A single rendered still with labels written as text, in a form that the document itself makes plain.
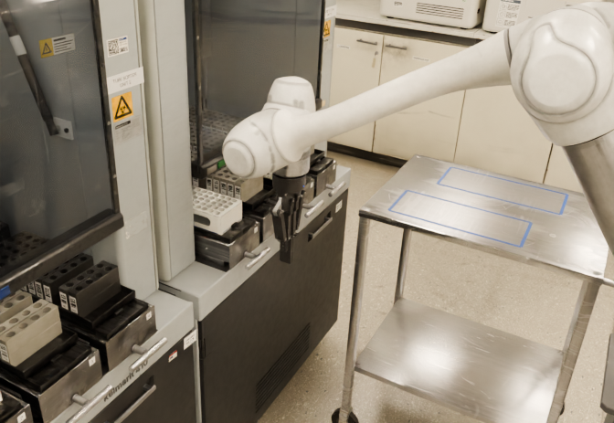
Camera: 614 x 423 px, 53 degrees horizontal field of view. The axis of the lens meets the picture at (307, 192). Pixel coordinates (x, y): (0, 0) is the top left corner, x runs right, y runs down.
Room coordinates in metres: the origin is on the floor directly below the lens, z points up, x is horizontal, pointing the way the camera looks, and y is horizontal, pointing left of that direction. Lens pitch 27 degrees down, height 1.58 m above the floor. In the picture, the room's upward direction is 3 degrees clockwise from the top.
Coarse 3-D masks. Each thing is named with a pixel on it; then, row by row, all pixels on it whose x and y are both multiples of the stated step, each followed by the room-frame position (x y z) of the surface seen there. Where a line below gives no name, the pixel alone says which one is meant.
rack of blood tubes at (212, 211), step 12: (192, 192) 1.40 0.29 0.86; (204, 192) 1.41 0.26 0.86; (204, 204) 1.34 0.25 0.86; (216, 204) 1.34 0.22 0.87; (228, 204) 1.35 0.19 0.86; (240, 204) 1.35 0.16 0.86; (204, 216) 1.30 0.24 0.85; (216, 216) 1.28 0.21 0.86; (228, 216) 1.31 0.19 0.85; (240, 216) 1.35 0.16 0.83; (204, 228) 1.30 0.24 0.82; (216, 228) 1.28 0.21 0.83; (228, 228) 1.31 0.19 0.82
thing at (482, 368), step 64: (384, 192) 1.54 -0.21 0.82; (448, 192) 1.56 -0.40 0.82; (512, 192) 1.58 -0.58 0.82; (576, 192) 1.61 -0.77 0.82; (512, 256) 1.25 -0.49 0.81; (576, 256) 1.25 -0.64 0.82; (384, 320) 1.67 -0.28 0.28; (448, 320) 1.68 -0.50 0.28; (576, 320) 1.55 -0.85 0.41; (448, 384) 1.38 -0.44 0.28; (512, 384) 1.40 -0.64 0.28
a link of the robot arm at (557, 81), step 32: (544, 32) 0.87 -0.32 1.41; (576, 32) 0.84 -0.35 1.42; (608, 32) 0.91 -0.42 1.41; (512, 64) 0.89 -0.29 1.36; (544, 64) 0.82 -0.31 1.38; (576, 64) 0.80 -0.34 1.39; (608, 64) 0.82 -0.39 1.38; (544, 96) 0.81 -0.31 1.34; (576, 96) 0.80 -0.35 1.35; (608, 96) 0.83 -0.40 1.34; (544, 128) 0.86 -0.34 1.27; (576, 128) 0.83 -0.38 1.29; (608, 128) 0.83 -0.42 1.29; (576, 160) 0.86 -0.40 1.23; (608, 160) 0.83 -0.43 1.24; (608, 192) 0.83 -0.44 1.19; (608, 224) 0.83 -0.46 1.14
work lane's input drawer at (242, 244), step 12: (240, 228) 1.31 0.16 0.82; (252, 228) 1.33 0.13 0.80; (204, 240) 1.28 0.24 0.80; (216, 240) 1.27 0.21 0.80; (228, 240) 1.26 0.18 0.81; (240, 240) 1.29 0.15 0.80; (252, 240) 1.33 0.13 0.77; (204, 252) 1.28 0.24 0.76; (216, 252) 1.26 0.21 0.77; (228, 252) 1.24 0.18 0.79; (240, 252) 1.29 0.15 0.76; (264, 252) 1.31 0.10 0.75; (252, 264) 1.25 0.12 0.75
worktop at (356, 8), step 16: (336, 0) 4.14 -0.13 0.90; (352, 0) 4.17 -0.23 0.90; (368, 0) 4.20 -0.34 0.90; (336, 16) 3.71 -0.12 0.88; (352, 16) 3.66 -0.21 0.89; (368, 16) 3.64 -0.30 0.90; (384, 16) 3.67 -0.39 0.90; (448, 32) 3.41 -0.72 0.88; (464, 32) 3.37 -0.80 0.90; (480, 32) 3.37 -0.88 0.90
